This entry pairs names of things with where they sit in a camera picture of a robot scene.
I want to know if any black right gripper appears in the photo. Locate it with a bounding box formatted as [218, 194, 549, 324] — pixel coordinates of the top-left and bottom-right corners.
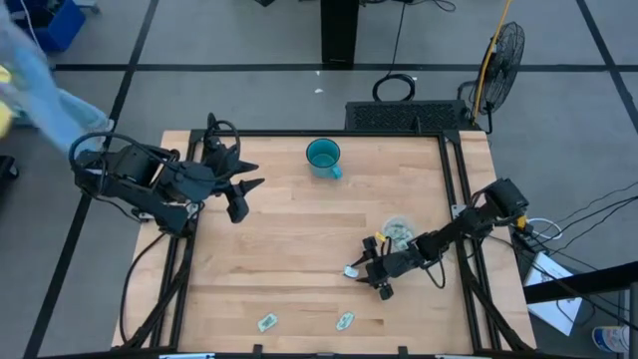
[350, 236, 426, 302]

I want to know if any black coiled cable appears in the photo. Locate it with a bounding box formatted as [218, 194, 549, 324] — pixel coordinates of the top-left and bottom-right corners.
[372, 0, 418, 104]

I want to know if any yellow hanging cable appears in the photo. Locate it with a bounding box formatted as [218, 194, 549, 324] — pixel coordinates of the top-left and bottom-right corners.
[471, 0, 514, 119]

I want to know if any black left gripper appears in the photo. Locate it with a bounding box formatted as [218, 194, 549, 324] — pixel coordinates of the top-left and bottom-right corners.
[198, 134, 267, 224]

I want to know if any teal mug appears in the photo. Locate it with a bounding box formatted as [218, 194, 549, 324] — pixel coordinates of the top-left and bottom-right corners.
[305, 138, 345, 181]

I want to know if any person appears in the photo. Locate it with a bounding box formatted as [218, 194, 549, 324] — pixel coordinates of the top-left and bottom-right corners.
[0, 4, 116, 156]

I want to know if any black floor fan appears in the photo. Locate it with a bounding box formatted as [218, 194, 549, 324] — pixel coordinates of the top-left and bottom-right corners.
[458, 21, 526, 135]

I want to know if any blue storage bin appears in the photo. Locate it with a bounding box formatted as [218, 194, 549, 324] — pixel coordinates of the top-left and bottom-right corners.
[19, 0, 87, 54]

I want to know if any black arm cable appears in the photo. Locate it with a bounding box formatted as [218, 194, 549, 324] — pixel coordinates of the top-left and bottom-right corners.
[119, 231, 168, 345]

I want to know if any black perforated computer case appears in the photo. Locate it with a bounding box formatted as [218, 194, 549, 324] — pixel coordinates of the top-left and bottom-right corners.
[344, 100, 482, 134]

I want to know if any clear plastic container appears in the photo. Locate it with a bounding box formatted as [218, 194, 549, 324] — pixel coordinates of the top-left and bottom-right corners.
[382, 214, 419, 253]

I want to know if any black rectangular column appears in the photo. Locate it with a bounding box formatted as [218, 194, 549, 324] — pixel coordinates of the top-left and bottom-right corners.
[320, 0, 361, 66]

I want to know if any white blue shoe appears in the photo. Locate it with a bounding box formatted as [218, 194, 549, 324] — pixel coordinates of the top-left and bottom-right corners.
[591, 325, 632, 354]

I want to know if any white paper sheet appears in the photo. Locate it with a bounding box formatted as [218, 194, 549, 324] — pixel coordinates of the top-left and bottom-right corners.
[522, 251, 584, 338]

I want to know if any black bar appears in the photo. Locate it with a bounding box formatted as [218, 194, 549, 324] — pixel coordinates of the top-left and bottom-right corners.
[522, 261, 638, 305]

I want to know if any black aluminium table frame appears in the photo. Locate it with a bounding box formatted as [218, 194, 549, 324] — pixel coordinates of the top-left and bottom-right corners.
[112, 113, 537, 359]

